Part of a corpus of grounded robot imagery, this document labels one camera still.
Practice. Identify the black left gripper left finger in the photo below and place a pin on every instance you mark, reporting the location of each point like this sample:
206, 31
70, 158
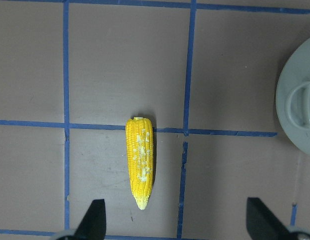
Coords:
93, 224

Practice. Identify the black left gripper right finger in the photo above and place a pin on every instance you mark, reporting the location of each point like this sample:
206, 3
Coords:
261, 223

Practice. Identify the yellow corn cob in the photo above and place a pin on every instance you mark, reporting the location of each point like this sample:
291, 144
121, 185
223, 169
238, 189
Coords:
140, 159

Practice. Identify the grey steel cooking pot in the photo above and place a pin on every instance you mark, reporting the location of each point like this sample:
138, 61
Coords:
293, 97

